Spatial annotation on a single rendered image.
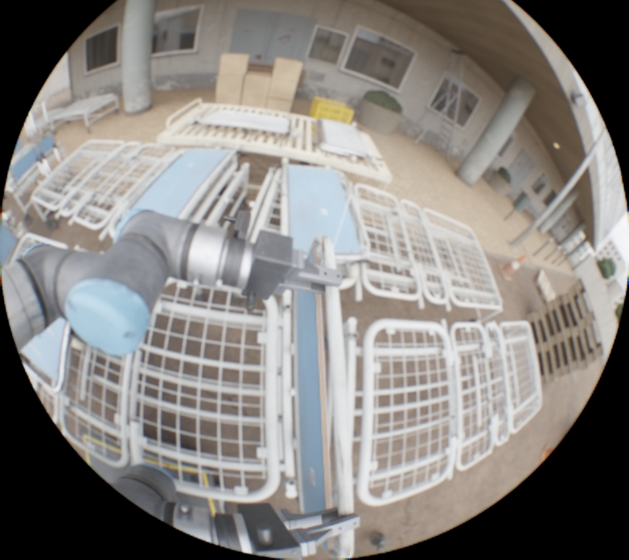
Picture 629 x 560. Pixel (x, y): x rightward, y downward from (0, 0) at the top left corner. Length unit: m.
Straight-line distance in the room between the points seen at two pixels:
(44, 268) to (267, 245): 0.30
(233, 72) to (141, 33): 2.19
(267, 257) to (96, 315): 0.20
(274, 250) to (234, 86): 3.32
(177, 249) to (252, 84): 3.28
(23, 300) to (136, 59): 4.54
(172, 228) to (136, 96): 4.53
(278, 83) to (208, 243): 3.27
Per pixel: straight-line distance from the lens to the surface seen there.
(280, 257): 0.27
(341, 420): 0.32
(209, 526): 0.33
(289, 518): 0.39
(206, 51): 6.27
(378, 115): 4.93
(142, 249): 0.26
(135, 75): 4.72
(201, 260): 0.29
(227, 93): 3.54
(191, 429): 1.37
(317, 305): 0.40
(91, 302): 0.21
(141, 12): 4.76
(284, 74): 3.44
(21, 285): 0.29
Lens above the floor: 1.28
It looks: 49 degrees down
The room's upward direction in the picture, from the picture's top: 24 degrees clockwise
